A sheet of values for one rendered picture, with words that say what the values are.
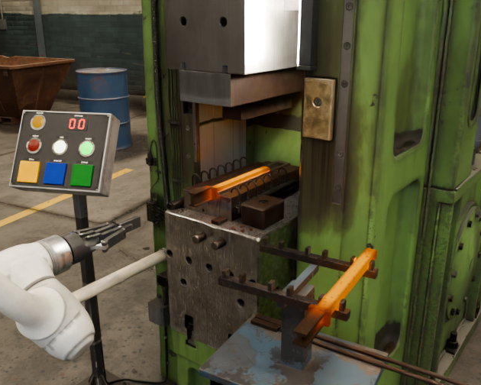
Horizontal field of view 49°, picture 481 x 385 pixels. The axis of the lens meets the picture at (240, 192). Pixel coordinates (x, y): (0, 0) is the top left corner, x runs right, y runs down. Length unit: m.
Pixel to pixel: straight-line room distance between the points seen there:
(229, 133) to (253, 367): 0.93
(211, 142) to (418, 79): 0.73
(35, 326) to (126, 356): 1.57
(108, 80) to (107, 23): 3.33
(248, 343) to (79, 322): 0.52
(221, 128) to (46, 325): 1.08
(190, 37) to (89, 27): 8.03
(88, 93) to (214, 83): 4.67
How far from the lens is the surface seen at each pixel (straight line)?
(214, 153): 1.93
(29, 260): 1.21
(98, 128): 1.88
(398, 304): 2.08
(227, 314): 1.72
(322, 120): 1.52
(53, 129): 1.96
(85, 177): 1.85
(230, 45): 1.52
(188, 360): 1.97
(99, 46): 9.51
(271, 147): 2.07
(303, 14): 1.51
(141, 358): 2.61
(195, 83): 1.62
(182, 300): 1.84
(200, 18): 1.59
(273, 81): 1.71
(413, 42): 1.79
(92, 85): 6.14
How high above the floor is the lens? 1.54
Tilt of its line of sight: 19 degrees down
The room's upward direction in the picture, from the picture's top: straight up
